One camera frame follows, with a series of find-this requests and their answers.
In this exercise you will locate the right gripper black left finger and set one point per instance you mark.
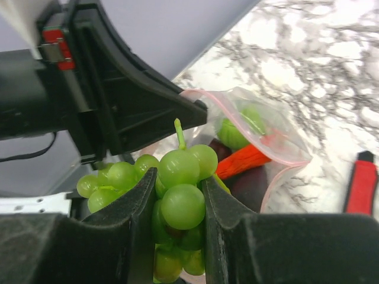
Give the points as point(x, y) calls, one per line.
point(113, 245)

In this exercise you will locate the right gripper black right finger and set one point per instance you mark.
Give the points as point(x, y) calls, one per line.
point(245, 247)

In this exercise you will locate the red black utility knife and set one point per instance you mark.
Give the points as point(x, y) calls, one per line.
point(362, 185)

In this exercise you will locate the purple toy eggplant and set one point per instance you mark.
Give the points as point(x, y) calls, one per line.
point(248, 187)

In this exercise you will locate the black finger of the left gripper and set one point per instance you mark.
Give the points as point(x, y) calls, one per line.
point(121, 103)

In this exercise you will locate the green toy grapes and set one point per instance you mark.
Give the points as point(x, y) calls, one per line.
point(178, 213)

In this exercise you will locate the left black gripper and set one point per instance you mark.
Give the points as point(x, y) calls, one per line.
point(51, 94)

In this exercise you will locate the orange toy carrot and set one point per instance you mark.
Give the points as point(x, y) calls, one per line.
point(240, 161)

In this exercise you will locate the clear zip top bag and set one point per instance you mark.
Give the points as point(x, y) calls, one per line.
point(237, 118)

